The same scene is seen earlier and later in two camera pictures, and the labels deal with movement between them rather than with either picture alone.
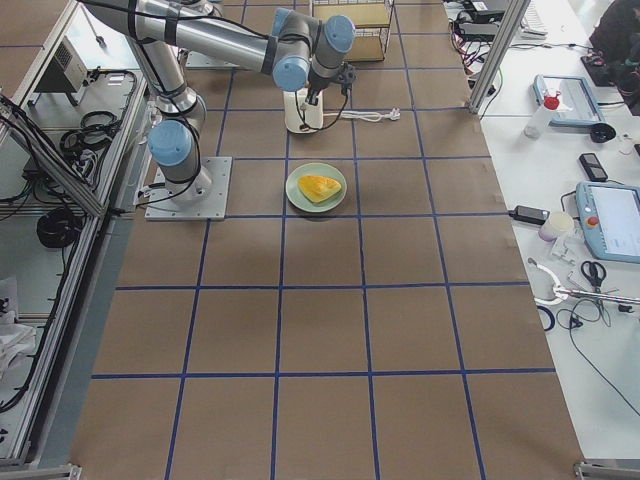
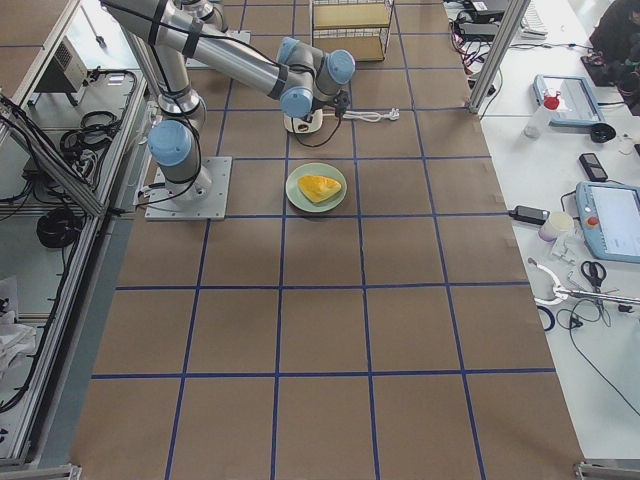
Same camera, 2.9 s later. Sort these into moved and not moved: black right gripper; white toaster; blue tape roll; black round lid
Moved: black right gripper
Not moved: white toaster; black round lid; blue tape roll
